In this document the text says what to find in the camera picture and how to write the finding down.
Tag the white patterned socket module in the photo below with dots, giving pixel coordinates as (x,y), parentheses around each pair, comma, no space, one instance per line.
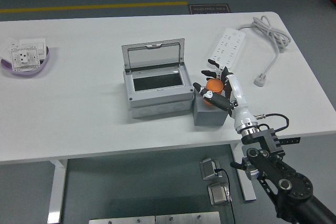
(23,57)

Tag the white power strip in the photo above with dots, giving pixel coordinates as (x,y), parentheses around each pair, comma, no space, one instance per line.
(231,45)

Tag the metal foot pedal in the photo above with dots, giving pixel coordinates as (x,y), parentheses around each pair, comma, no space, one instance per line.
(218,194)
(208,170)

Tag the white table leg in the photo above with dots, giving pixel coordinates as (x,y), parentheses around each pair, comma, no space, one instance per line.
(249,193)
(56,195)

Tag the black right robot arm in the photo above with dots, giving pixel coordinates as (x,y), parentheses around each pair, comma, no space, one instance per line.
(278,174)

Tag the black table control panel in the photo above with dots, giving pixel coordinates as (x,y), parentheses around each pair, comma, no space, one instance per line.
(290,140)

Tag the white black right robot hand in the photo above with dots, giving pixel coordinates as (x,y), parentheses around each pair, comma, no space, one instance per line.
(240,95)

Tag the purple shallow bowl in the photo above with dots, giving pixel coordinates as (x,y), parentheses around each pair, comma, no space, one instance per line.
(25,73)

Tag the orange cylinder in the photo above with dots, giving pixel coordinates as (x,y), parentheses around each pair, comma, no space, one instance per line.
(214,85)

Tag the white wall switch panel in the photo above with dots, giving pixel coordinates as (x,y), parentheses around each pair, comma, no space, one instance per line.
(36,43)

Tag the grey holder block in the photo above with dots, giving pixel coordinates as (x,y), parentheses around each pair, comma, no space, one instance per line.
(210,119)

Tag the dark floor sign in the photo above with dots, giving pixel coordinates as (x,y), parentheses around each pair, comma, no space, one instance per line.
(209,9)

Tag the grey box with clear lid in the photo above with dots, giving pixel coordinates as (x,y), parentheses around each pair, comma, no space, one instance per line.
(157,100)

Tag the white printed card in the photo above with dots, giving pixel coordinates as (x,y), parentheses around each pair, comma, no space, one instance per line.
(7,47)

